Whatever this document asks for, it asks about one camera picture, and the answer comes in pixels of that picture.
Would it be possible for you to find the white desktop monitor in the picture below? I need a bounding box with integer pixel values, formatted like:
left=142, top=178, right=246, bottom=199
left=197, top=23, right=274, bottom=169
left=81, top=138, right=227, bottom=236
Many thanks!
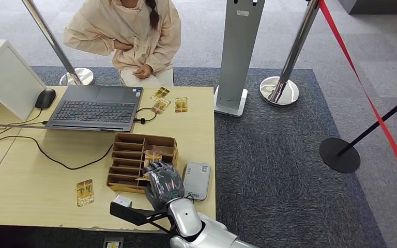
left=0, top=39, right=48, bottom=121

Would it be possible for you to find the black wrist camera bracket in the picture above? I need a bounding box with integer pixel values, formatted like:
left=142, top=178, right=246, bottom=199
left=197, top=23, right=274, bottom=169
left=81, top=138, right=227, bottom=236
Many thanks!
left=109, top=201, right=171, bottom=227

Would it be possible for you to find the chrome stanchion post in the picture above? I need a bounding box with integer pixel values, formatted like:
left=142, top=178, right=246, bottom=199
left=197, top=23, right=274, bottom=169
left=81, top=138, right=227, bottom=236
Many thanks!
left=259, top=0, right=320, bottom=107
left=20, top=0, right=96, bottom=87

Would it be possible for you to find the person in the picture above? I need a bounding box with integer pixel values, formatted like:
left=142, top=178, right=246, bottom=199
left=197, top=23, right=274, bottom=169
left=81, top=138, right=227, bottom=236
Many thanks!
left=62, top=0, right=182, bottom=88

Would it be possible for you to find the thin black mouse cable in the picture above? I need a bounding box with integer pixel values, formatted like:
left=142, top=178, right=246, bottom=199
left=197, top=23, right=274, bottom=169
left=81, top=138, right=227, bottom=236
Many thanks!
left=0, top=102, right=49, bottom=131

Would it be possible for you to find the person's left hand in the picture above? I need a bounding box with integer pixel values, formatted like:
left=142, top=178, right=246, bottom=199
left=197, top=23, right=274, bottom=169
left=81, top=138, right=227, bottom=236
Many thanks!
left=132, top=64, right=154, bottom=80

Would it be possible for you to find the person's right hand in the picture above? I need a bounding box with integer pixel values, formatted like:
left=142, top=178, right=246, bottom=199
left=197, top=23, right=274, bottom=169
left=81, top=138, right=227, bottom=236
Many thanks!
left=114, top=40, right=133, bottom=51

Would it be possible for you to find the red barrier belt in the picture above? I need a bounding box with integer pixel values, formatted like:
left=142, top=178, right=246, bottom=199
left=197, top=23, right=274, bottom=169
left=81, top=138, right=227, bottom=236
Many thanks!
left=317, top=0, right=397, bottom=196

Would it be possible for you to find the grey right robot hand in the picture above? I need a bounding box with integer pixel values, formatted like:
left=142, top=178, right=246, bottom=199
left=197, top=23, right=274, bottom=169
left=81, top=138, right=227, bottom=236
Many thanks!
left=144, top=162, right=186, bottom=211

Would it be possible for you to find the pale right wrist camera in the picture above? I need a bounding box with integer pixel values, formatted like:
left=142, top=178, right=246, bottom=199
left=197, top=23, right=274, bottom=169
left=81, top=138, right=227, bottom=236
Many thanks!
left=113, top=195, right=133, bottom=208

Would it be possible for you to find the dark grey counter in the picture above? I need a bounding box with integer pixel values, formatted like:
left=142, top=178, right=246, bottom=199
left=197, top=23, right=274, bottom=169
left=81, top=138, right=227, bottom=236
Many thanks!
left=337, top=0, right=397, bottom=16

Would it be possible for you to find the looped black laptop cable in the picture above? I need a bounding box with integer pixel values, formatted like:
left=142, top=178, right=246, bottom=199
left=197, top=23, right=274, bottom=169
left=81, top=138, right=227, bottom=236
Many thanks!
left=133, top=107, right=157, bottom=125

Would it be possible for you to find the pale grey card reader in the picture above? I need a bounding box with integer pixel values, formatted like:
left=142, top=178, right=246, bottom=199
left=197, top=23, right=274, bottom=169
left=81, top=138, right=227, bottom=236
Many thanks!
left=183, top=162, right=211, bottom=202

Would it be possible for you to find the black stanchion post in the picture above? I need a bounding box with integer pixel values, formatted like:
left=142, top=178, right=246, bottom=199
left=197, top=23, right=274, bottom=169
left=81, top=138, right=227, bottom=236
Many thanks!
left=319, top=87, right=397, bottom=174

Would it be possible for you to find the dark grey rug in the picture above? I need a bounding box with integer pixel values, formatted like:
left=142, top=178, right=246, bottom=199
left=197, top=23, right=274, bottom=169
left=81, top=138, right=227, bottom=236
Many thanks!
left=30, top=67, right=388, bottom=248

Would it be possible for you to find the black computer mouse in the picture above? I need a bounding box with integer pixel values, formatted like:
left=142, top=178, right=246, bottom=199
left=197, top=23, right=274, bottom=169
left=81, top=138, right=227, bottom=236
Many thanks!
left=35, top=88, right=57, bottom=110

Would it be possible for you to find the dark grey laptop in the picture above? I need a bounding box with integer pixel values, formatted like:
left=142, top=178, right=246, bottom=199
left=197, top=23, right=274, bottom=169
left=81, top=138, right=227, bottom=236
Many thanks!
left=0, top=85, right=144, bottom=133

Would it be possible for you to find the person's ID card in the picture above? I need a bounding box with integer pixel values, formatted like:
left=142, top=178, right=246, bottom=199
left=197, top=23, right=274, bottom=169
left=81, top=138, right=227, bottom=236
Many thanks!
left=150, top=98, right=172, bottom=115

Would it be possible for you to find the long black power cable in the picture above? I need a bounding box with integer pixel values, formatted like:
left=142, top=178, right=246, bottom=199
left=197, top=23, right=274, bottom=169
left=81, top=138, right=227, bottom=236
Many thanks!
left=0, top=126, right=114, bottom=171

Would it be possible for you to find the floor power socket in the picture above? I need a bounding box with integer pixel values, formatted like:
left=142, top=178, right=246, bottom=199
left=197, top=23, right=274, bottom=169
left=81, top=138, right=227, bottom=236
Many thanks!
left=102, top=237, right=125, bottom=248

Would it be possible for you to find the wooden card holder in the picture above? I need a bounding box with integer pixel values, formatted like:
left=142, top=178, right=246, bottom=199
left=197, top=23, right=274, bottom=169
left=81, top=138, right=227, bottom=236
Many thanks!
left=106, top=132, right=179, bottom=195

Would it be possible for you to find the silver kiosk stand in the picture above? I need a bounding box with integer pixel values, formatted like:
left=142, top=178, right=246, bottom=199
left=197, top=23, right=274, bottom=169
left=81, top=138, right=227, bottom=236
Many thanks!
left=213, top=0, right=266, bottom=118

